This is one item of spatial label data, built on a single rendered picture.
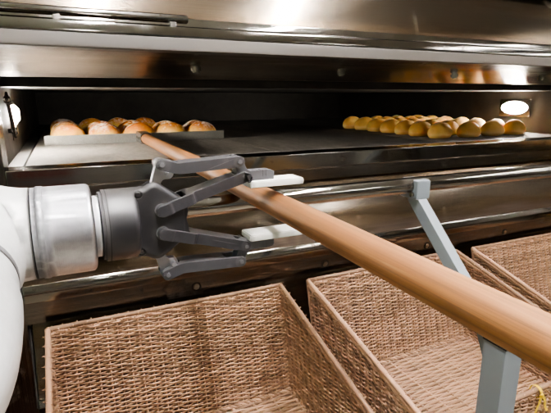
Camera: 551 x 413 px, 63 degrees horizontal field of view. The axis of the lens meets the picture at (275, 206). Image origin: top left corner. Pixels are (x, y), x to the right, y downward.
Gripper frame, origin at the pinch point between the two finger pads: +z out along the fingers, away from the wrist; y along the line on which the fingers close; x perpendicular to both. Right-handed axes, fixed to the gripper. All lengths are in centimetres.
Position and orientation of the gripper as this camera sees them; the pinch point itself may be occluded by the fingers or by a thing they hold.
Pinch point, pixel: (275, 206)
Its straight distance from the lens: 54.8
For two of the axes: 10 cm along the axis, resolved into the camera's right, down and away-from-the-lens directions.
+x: 4.3, 2.1, -8.8
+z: 9.0, -1.0, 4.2
